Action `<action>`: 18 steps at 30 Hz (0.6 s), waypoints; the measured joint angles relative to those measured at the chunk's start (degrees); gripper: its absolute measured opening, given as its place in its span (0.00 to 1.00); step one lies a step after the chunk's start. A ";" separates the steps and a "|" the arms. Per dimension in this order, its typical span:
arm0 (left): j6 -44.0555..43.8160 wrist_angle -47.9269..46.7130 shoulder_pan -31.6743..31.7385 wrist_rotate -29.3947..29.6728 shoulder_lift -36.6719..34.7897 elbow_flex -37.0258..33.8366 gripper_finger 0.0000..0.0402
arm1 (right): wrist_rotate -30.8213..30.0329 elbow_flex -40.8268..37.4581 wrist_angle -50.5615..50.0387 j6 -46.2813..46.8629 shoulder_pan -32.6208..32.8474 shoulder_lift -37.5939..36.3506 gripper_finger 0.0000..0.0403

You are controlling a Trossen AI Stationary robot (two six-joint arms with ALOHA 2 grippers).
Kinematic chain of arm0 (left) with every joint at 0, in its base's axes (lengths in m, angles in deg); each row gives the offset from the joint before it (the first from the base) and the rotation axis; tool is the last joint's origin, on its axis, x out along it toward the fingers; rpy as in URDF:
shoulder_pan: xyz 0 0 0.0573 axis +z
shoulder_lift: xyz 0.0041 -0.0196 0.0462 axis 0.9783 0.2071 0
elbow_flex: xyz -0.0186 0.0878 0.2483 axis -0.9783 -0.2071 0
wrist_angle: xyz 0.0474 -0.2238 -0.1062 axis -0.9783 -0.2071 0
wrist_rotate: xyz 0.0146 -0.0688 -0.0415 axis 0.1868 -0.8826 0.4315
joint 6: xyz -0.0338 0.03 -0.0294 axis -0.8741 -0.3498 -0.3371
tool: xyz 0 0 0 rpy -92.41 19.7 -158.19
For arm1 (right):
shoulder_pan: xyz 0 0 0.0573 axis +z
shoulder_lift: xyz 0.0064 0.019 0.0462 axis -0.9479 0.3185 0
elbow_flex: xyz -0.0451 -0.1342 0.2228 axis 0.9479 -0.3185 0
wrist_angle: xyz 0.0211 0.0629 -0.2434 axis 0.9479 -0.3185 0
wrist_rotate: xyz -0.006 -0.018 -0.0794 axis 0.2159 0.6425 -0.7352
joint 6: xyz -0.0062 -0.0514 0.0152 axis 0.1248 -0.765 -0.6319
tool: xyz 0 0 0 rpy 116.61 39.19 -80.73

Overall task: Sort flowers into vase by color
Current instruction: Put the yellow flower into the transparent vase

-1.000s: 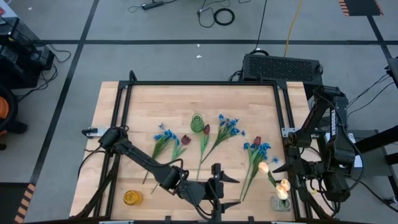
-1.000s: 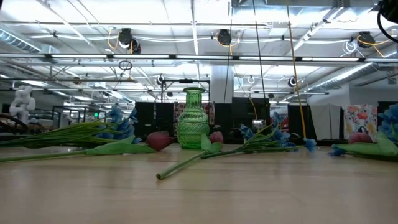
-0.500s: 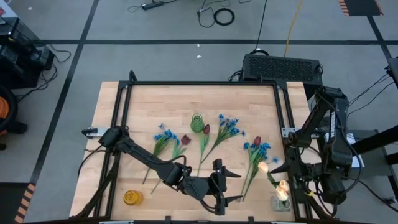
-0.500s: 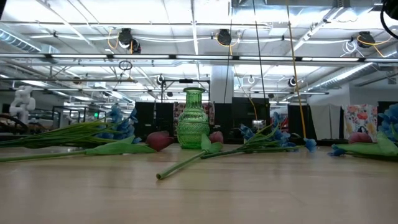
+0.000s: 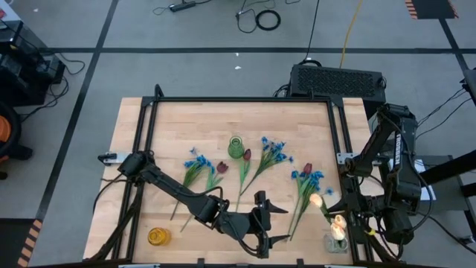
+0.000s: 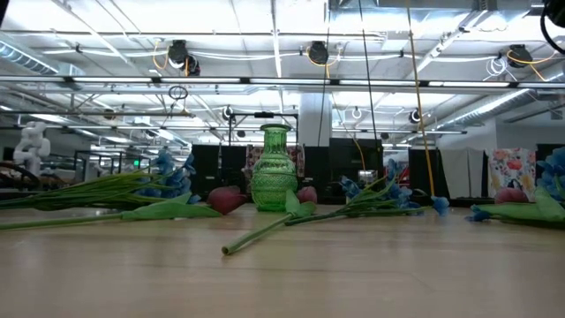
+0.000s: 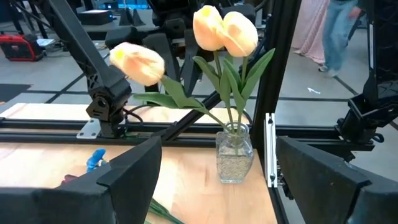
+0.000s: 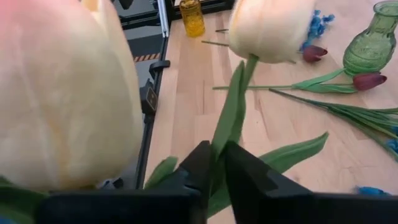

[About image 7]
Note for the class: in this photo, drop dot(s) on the black triangular stand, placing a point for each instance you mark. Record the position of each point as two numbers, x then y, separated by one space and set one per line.
138 19
125 18

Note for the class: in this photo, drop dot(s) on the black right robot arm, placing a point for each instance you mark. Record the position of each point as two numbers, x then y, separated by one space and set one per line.
81 53

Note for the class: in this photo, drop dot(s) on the white paper sheet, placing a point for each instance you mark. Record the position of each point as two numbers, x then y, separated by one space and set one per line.
43 42

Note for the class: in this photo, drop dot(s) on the red black tool case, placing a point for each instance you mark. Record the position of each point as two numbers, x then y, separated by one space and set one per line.
18 46

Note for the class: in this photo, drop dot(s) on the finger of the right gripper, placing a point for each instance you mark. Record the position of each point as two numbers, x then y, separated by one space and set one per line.
171 53
190 74

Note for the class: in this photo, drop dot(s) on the silver corner bracket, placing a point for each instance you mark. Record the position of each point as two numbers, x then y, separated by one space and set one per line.
270 149

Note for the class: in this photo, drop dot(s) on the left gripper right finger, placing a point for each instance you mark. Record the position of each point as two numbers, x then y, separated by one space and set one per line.
342 199

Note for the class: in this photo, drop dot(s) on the black aluminium table frame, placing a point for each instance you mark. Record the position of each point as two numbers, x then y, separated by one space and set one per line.
273 77

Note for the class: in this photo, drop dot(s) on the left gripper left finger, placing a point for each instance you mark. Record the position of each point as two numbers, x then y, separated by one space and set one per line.
77 205

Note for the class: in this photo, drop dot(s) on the person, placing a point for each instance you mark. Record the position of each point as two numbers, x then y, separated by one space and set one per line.
337 37

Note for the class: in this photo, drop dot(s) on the black desk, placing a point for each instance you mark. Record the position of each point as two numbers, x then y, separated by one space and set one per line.
102 29

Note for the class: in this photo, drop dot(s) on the black desktop device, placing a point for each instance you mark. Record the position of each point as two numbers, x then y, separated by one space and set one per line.
94 17

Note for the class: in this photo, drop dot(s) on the clear glass vase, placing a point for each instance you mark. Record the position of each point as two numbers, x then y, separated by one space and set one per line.
234 165

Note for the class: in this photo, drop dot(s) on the blue artificial flower sprig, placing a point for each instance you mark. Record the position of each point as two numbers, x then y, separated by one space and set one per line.
94 158

